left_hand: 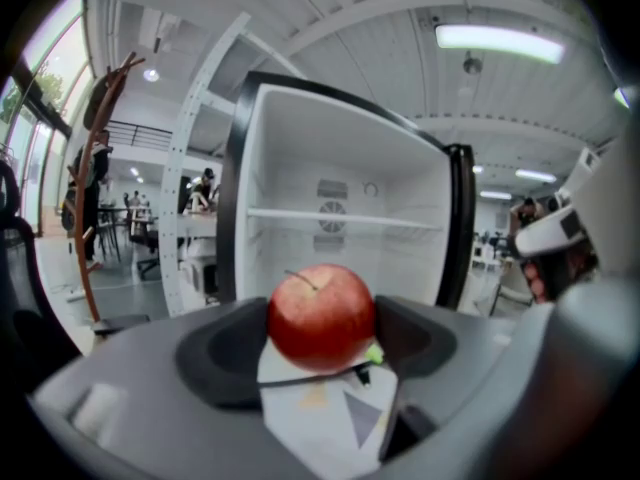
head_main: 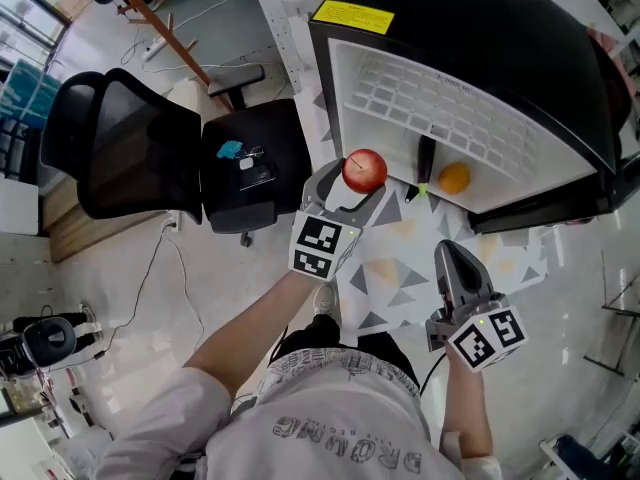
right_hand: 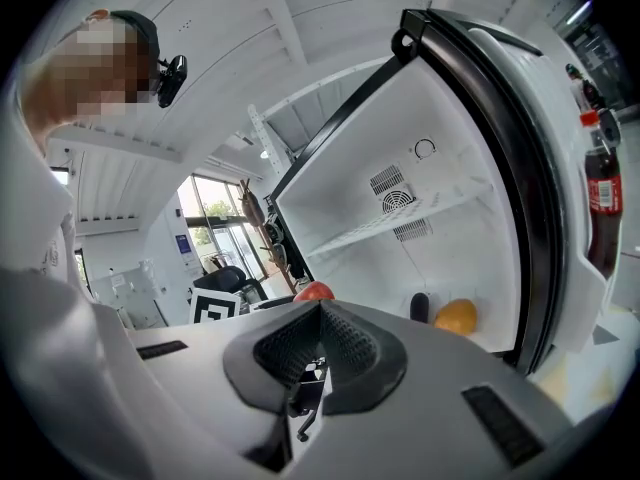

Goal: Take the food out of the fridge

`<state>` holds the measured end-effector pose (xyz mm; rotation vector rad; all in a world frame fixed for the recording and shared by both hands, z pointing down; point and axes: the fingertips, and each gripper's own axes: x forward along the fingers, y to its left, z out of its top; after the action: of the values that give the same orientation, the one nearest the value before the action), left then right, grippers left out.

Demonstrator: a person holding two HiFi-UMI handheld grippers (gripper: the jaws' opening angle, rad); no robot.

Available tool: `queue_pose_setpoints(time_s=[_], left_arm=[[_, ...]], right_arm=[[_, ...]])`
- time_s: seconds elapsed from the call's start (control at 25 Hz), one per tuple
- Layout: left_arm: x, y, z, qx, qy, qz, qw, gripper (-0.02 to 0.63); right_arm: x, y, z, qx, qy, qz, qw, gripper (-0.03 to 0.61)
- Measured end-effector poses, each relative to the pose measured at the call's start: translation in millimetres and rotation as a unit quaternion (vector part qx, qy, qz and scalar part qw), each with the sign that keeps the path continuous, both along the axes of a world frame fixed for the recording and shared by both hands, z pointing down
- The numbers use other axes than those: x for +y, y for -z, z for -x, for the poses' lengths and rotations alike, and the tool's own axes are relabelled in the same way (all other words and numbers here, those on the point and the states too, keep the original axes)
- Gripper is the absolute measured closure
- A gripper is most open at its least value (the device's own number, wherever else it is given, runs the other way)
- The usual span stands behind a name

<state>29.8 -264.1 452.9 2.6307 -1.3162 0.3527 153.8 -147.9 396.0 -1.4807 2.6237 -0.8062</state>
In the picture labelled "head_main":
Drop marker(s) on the black box white interior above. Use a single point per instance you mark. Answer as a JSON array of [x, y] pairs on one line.
[[475, 23]]

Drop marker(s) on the table with triangle-pattern cloth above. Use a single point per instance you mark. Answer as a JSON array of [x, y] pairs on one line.
[[395, 248]]

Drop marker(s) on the red apple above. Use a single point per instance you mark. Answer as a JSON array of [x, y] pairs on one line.
[[365, 172]]

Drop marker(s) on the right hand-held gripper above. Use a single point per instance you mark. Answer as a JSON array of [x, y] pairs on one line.
[[487, 340]]

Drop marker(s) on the person's white printed shirt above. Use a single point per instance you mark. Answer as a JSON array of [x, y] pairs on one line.
[[325, 428]]

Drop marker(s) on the black mesh office chair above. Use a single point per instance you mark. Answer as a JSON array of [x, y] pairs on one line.
[[130, 148]]

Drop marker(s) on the small white case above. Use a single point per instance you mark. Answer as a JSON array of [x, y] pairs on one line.
[[246, 163]]

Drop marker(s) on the orange wooden coat rack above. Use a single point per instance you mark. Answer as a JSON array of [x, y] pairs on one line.
[[165, 33]]

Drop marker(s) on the white metal shelf rack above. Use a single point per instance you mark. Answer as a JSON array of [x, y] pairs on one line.
[[277, 23]]

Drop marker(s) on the wooden platform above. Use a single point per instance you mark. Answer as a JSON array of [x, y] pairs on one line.
[[85, 228]]

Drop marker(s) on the wall poster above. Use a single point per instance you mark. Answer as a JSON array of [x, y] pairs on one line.
[[620, 5]]

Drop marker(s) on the orange fruit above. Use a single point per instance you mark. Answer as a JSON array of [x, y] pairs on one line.
[[455, 178]]

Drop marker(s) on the person's black shorts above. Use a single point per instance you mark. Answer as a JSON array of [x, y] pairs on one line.
[[370, 343]]

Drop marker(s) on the black metal frame stand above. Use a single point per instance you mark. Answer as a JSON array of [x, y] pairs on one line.
[[620, 313]]

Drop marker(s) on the teal small item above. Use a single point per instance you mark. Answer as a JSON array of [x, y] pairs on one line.
[[229, 149]]

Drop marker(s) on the white cabinet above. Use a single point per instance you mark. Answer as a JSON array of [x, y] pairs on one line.
[[17, 208]]

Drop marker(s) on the white frame chair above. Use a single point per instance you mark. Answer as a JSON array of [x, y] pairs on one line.
[[580, 460]]

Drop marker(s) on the person's left white shoe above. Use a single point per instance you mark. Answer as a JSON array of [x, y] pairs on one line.
[[324, 299]]

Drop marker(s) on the person's left forearm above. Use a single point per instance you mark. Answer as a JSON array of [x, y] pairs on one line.
[[245, 338]]

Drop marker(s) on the blue box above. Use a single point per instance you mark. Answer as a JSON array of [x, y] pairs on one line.
[[30, 90]]

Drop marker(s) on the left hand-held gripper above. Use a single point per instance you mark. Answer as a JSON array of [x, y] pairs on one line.
[[320, 243]]

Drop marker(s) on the person's right forearm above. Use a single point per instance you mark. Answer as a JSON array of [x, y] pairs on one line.
[[467, 408]]

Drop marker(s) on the black padded stool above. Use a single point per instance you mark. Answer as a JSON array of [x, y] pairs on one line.
[[237, 79]]

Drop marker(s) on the white power strip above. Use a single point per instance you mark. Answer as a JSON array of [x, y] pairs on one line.
[[173, 222], [154, 49]]

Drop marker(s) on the dark purple eggplant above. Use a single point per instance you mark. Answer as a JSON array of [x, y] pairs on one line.
[[426, 160]]

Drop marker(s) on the flat black item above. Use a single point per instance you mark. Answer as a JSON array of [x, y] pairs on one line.
[[257, 177]]

